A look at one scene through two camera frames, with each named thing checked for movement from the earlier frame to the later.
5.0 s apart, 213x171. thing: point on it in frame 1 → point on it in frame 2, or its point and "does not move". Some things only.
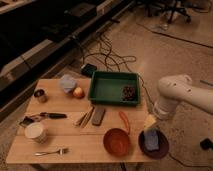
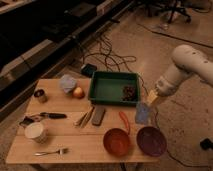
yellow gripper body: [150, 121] → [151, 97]
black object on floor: [206, 144] does not move
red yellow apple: [78, 93] does not move
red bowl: [116, 142] does not move
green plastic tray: [117, 88] does not move
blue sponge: [151, 139] → [142, 113]
